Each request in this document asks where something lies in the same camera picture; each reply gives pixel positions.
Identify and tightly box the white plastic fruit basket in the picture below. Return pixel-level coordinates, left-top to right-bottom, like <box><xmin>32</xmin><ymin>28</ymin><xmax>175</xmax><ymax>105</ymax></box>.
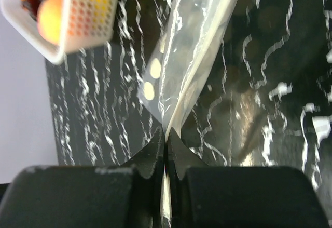
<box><xmin>1</xmin><ymin>0</ymin><xmax>118</xmax><ymax>64</ymax></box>

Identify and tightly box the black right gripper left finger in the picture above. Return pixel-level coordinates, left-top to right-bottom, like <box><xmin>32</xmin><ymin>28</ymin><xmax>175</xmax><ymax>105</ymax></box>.
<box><xmin>1</xmin><ymin>128</ymin><xmax>164</xmax><ymax>227</ymax></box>

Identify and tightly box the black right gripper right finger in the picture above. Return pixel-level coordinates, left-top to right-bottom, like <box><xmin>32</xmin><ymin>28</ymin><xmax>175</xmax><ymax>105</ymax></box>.
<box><xmin>166</xmin><ymin>131</ymin><xmax>329</xmax><ymax>227</ymax></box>

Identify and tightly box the peach fruit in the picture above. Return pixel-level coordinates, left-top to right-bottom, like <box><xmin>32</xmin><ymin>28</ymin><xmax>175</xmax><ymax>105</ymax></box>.
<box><xmin>37</xmin><ymin>0</ymin><xmax>63</xmax><ymax>45</ymax></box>

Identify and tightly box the clear dotted zip top bag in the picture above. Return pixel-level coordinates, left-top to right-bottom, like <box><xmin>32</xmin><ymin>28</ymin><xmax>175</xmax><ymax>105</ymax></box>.
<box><xmin>137</xmin><ymin>0</ymin><xmax>246</xmax><ymax>223</ymax></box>

